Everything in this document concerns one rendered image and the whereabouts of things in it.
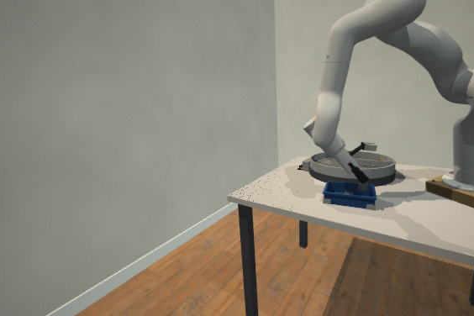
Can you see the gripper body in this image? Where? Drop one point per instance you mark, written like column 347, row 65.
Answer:
column 344, row 158

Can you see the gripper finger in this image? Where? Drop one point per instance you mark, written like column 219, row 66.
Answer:
column 360, row 176

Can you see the blue crate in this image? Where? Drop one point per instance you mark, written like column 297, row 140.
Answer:
column 334, row 194

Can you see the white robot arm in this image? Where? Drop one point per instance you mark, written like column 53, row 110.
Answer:
column 428, row 44

